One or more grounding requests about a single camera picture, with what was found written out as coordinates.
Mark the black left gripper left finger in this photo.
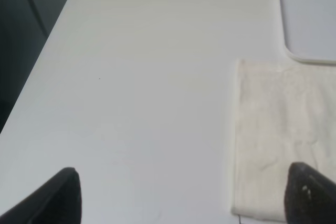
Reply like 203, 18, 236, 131
1, 167, 82, 223

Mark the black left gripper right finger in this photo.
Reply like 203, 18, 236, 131
284, 162, 335, 224

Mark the cream white towel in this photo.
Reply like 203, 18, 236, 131
231, 61, 335, 222

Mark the white plastic tray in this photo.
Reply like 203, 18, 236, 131
279, 0, 335, 65

